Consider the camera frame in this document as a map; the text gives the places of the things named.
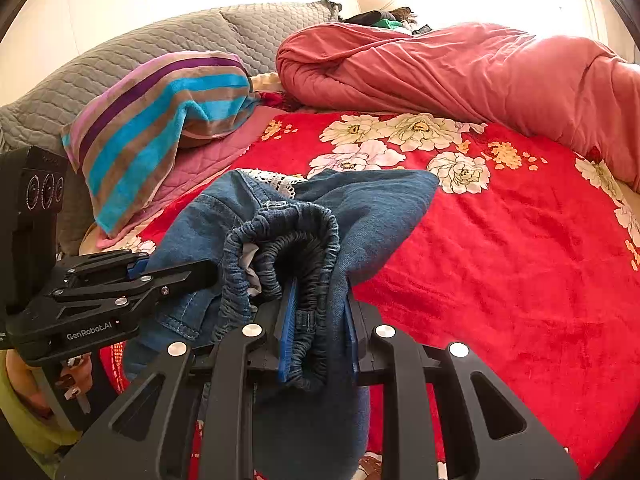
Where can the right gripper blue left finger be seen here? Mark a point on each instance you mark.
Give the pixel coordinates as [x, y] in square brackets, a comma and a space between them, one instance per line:
[285, 329]

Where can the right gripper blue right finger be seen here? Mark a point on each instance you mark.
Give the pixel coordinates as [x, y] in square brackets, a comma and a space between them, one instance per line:
[351, 336]

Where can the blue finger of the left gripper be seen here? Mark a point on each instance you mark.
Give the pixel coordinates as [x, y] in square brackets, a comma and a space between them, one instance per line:
[136, 269]

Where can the blue denim pants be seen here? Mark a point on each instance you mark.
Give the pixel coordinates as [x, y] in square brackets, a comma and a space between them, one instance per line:
[330, 231]

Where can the left hand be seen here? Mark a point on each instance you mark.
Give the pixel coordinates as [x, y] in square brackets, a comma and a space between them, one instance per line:
[27, 381]

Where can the pink quilted pillow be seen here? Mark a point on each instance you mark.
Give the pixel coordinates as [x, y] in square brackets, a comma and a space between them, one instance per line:
[193, 167]

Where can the striped blue brown towel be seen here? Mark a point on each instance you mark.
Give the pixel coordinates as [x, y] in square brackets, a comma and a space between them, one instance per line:
[124, 143]

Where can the grey quilted pillow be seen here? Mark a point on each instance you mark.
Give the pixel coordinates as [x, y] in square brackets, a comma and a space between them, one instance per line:
[252, 32]

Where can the red floral bed blanket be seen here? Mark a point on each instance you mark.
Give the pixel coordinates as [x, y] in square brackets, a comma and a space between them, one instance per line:
[531, 254]

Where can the dark clothes pile behind quilt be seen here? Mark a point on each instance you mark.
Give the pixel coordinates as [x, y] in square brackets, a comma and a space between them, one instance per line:
[402, 19]

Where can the dusty red rolled quilt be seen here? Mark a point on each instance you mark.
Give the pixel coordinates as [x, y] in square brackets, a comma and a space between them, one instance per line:
[573, 90]

